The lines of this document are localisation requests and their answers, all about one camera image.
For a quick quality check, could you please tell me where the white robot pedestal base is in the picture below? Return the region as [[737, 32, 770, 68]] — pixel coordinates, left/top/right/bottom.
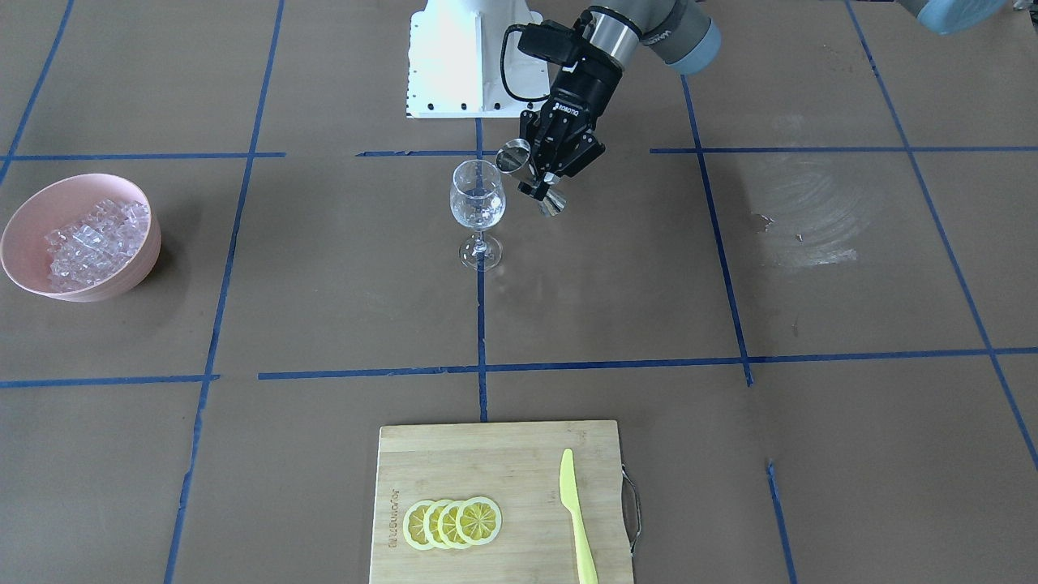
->
[[405, 1, 550, 118]]

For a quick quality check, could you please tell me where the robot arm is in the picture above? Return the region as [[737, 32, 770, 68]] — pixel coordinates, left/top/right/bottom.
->
[[507, 1, 722, 202]]

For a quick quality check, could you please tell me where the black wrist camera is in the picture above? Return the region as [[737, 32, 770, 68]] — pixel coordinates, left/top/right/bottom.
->
[[517, 21, 585, 67]]

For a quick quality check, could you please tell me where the yellow plastic knife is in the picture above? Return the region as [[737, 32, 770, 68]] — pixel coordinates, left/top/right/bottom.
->
[[557, 449, 599, 583]]

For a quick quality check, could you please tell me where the clear wine glass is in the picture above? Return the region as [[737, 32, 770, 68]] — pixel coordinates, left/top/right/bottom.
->
[[450, 160, 507, 273]]

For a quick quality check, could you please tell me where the bamboo cutting board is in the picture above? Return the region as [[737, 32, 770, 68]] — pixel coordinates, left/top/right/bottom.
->
[[368, 420, 634, 583]]

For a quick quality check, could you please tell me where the pink bowl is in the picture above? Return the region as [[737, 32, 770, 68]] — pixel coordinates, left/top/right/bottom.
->
[[2, 173, 161, 303]]

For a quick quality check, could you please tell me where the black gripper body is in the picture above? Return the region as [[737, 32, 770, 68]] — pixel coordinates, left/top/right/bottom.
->
[[519, 63, 623, 180]]

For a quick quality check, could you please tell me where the lemon slice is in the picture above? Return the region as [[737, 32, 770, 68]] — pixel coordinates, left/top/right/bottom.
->
[[404, 500, 436, 551], [437, 501, 471, 550], [422, 499, 455, 548], [455, 496, 503, 546]]

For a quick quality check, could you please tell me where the steel jigger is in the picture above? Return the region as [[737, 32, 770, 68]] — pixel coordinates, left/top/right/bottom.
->
[[494, 138, 567, 216]]

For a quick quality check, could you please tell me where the pile of ice cubes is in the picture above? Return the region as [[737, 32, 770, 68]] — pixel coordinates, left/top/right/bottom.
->
[[45, 199, 151, 293]]

